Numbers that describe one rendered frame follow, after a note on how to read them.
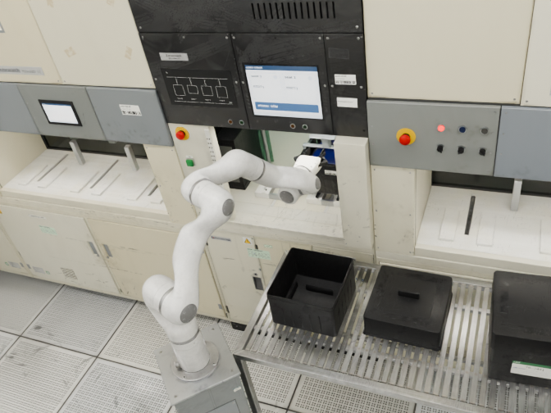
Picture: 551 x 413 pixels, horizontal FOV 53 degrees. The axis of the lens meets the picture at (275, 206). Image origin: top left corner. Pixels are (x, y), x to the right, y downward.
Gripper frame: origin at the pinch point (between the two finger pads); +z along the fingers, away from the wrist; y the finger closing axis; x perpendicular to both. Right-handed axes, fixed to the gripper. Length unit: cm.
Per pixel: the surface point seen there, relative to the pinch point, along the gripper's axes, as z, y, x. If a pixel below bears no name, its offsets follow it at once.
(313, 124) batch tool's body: -16.1, 8.2, 24.6
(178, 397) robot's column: -103, -20, -44
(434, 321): -49, 62, -34
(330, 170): 2.9, 4.6, -10.6
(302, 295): -44, 6, -43
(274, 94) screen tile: -17.0, -5.9, 36.8
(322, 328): -60, 21, -39
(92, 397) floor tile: -85, -112, -120
